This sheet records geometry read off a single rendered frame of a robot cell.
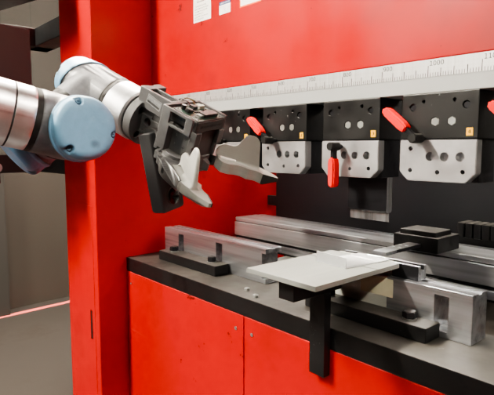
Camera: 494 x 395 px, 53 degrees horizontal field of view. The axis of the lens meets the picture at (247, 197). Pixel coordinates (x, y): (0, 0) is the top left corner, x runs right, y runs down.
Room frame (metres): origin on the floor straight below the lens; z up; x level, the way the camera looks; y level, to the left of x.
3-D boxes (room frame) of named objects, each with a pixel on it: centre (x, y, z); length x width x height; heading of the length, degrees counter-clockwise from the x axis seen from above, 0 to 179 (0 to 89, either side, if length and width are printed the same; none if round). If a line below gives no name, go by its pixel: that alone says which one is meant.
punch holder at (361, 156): (1.10, -0.25, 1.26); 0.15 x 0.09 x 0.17; 41
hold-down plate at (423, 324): (1.02, -0.25, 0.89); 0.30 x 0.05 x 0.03; 41
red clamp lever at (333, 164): (1.08, -0.19, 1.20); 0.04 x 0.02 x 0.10; 131
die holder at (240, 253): (1.50, 0.09, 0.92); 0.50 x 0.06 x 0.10; 41
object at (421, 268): (1.06, -0.29, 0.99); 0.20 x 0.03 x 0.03; 41
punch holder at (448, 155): (0.95, -0.38, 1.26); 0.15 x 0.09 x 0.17; 41
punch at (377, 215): (1.09, -0.27, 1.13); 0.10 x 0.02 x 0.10; 41
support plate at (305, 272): (0.99, -0.16, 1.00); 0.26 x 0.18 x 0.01; 131
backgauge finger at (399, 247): (1.19, -0.40, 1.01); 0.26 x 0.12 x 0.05; 131
